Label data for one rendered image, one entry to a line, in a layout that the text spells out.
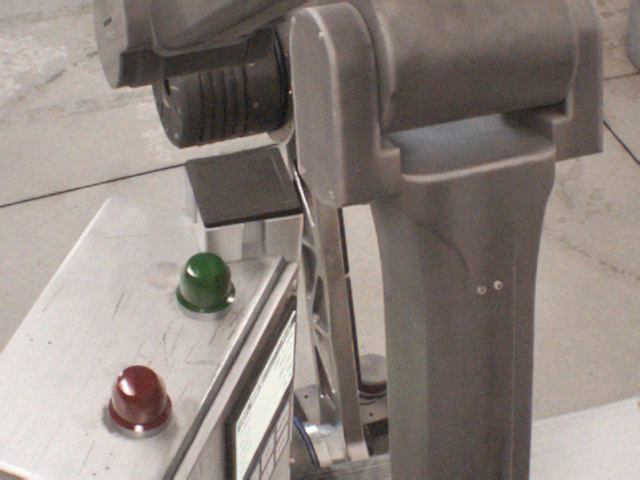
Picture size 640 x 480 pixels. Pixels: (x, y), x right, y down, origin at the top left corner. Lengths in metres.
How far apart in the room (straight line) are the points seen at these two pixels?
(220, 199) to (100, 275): 0.06
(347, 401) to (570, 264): 1.05
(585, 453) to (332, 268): 0.56
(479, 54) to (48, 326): 0.23
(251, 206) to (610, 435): 0.87
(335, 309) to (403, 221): 1.34
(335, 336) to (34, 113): 1.50
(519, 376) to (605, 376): 2.10
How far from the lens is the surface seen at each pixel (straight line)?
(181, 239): 0.59
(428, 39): 0.43
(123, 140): 3.03
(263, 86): 1.64
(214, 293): 0.55
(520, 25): 0.45
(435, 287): 0.47
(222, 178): 0.59
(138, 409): 0.50
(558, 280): 2.76
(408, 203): 0.45
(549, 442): 1.37
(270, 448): 0.64
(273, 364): 0.58
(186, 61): 0.80
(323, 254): 1.77
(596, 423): 1.40
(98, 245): 0.59
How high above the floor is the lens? 1.88
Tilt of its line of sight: 43 degrees down
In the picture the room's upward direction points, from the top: 4 degrees clockwise
